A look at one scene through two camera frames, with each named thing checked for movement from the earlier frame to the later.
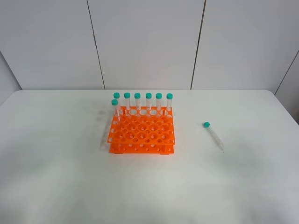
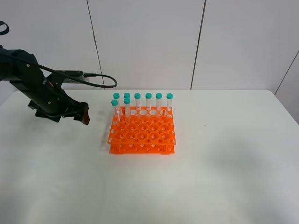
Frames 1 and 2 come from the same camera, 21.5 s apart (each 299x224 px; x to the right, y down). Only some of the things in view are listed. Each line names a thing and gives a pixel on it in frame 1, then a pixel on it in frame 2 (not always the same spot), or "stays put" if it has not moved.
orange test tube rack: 142,130 stays put
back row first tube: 116,95 stays put
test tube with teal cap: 206,125 to 127,107
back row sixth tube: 169,96 stays put
